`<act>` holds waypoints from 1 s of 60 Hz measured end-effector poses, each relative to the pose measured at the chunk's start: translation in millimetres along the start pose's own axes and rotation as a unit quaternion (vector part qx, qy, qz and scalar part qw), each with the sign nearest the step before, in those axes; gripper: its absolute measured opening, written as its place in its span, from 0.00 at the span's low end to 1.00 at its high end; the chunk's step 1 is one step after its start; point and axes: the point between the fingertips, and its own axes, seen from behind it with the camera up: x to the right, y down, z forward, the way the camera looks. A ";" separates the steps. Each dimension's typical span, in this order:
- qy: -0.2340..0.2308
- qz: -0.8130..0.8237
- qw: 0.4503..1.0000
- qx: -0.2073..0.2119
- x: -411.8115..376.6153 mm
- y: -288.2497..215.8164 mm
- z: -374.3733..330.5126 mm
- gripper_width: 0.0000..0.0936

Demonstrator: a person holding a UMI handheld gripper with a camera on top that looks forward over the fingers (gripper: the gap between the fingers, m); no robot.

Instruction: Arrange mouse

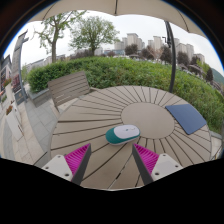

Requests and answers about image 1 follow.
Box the green hedge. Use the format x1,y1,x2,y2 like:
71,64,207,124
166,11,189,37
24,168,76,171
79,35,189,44
27,55,224,134

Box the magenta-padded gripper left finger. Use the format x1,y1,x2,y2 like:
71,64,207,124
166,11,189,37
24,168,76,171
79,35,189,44
41,143,92,186

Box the blue mouse pad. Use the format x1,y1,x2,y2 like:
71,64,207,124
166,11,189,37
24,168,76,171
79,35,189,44
165,103,208,136

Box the round leafy tree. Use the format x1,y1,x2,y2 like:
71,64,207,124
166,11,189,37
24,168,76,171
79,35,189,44
68,15,120,56

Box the beige parasol canopy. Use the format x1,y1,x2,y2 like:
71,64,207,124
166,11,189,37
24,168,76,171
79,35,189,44
29,0,208,39

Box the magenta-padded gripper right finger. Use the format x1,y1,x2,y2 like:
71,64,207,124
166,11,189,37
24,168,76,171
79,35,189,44
131,143,184,186

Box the grey slatted wooden chair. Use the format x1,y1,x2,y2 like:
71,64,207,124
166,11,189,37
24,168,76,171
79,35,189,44
47,70,98,113

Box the white and teal computer mouse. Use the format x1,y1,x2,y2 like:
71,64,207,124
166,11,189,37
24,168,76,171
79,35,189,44
105,124,141,146

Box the tall grey sign pillar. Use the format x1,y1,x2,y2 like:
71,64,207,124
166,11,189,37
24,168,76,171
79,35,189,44
11,29,30,104

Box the thin sparse tree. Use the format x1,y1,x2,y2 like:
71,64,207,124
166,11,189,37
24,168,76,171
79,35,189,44
33,9,88,64

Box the far apartment buildings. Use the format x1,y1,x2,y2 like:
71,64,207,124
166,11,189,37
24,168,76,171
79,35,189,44
113,32,206,64

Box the dark curved parasol pole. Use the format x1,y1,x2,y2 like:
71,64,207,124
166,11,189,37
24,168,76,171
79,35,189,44
164,20,177,94

